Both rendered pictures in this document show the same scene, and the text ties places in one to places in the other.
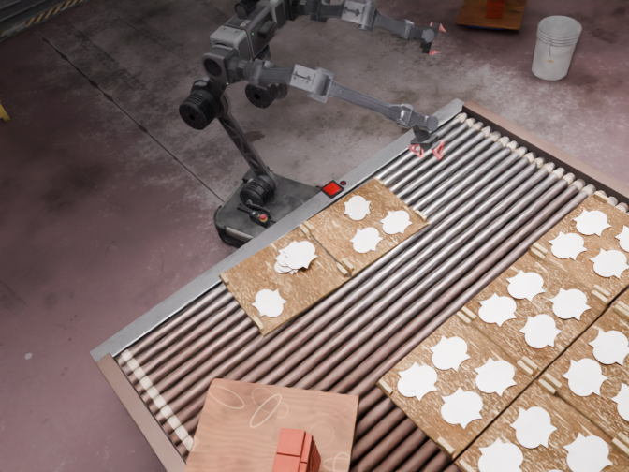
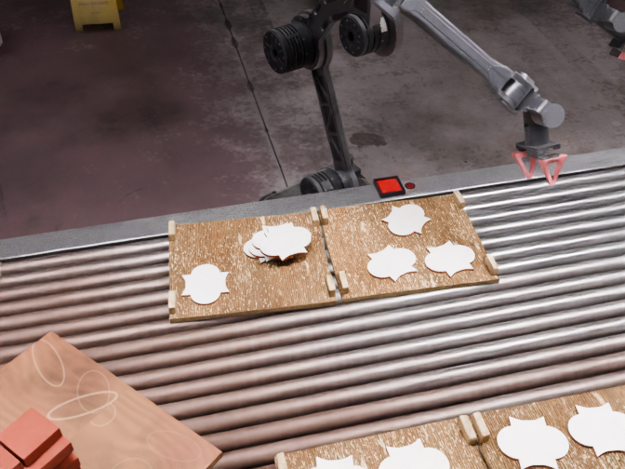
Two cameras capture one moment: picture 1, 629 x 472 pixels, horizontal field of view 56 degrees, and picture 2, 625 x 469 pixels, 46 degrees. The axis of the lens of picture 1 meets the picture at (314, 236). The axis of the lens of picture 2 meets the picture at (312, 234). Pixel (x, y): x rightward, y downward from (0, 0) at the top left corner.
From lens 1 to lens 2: 76 cm
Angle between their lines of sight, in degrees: 16
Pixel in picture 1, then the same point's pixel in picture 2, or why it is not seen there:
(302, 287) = (264, 284)
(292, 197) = not seen: hidden behind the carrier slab
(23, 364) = not seen: outside the picture
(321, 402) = (164, 433)
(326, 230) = (344, 230)
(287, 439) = (26, 428)
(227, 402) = (45, 369)
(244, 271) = (205, 234)
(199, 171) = (285, 154)
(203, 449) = not seen: outside the picture
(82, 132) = (184, 67)
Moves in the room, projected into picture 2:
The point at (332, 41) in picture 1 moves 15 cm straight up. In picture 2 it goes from (536, 72) to (540, 49)
